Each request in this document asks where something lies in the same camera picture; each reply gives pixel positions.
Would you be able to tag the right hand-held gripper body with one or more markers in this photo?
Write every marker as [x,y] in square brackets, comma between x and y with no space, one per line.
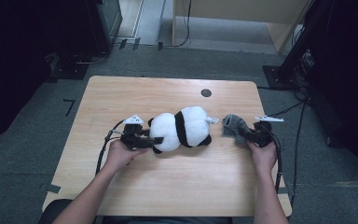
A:
[262,135]

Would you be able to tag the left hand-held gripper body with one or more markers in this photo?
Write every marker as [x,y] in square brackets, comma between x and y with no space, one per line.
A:
[133,140]

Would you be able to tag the grey cloth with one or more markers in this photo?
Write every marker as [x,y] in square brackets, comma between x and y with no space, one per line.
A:
[233,127]

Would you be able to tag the panda plush toy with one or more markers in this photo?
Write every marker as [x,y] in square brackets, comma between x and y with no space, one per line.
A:
[183,129]

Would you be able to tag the person's left hand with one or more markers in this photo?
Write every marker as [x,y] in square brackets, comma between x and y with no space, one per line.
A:
[124,157]

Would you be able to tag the dark round table grommet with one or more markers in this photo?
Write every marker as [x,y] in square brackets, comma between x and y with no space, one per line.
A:
[206,92]

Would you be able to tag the grey floor tape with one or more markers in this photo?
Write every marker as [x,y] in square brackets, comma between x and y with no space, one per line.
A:
[285,190]
[52,188]

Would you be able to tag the black angled floor tape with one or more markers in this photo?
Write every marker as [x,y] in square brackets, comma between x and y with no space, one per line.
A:
[71,104]

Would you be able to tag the person's dark clothing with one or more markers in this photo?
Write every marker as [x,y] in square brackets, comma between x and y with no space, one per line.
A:
[167,221]

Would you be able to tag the black metal stand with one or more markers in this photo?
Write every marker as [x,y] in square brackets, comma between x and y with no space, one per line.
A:
[295,56]

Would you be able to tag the dark curtain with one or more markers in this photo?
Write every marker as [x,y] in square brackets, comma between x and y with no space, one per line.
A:
[351,77]
[12,62]

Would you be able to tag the black floor base plate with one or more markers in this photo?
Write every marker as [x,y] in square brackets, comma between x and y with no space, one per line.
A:
[70,70]

